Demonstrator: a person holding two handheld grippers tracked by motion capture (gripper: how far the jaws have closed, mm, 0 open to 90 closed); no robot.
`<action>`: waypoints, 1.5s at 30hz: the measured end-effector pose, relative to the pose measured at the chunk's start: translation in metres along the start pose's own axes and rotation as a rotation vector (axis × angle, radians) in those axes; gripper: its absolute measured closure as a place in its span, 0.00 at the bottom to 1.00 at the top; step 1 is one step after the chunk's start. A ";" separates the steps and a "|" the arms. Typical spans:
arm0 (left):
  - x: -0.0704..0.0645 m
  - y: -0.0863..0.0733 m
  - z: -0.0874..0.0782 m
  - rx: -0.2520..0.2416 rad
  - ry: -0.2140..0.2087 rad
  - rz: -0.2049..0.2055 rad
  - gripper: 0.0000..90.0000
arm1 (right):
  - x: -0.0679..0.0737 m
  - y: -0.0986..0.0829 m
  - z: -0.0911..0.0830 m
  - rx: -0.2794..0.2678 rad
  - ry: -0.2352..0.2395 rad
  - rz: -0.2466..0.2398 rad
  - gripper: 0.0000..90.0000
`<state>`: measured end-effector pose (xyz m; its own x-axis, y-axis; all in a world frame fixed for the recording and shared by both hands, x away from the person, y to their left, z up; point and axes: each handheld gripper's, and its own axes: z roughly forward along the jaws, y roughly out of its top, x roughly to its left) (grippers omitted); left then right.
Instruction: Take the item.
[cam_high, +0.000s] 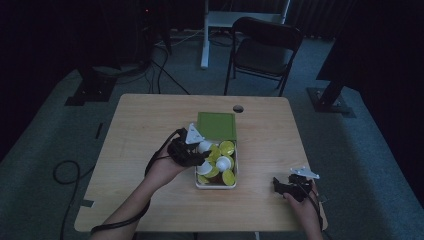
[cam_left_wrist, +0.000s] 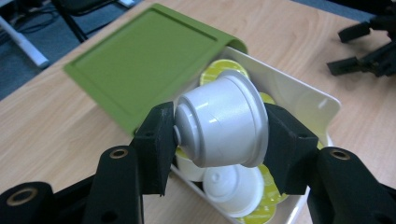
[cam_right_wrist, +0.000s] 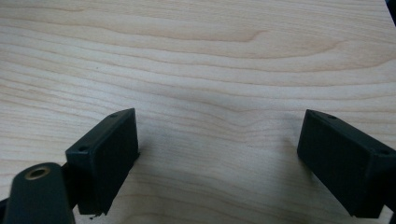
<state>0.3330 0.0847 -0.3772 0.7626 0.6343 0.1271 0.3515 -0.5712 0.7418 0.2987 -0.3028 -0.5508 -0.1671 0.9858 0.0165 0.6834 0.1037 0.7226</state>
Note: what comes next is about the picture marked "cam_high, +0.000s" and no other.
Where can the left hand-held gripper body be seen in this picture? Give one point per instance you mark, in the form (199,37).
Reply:
(185,151)

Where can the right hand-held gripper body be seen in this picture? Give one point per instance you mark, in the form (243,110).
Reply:
(300,188)

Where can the pile of yellow white capsules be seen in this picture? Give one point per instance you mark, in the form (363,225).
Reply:
(218,163)

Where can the white box drawer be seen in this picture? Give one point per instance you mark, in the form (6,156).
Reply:
(216,186)

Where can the green box sleeve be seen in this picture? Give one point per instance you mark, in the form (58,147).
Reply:
(216,126)

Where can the person's right hand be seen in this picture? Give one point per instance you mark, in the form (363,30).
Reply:
(304,211)

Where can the person's left hand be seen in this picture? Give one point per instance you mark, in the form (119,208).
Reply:
(163,168)

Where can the round dark table grommet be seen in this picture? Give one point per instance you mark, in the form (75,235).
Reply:
(238,109)

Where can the small black floor strip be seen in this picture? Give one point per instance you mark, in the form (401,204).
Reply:
(98,130)

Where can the black stand base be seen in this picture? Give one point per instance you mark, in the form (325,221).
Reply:
(328,101)
(91,90)

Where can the black folding chair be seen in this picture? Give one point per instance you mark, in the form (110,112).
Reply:
(263,53)

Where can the white desk frame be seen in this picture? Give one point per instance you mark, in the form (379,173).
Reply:
(213,20)

